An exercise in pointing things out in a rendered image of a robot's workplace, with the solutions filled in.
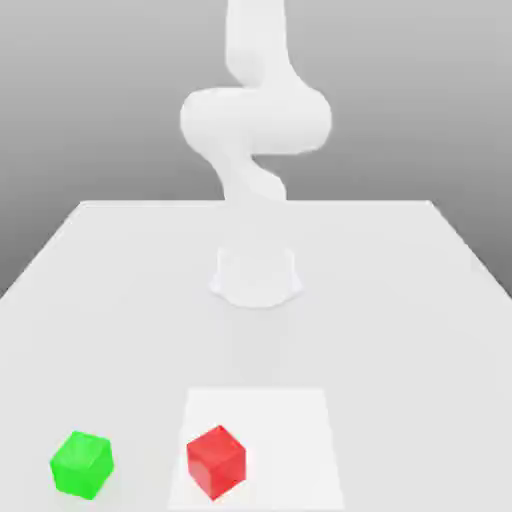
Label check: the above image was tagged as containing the small green cube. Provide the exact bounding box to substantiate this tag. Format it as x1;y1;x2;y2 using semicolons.
49;430;116;501

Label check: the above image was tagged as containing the small red cube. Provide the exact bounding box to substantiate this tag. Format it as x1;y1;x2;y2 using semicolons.
186;424;248;502

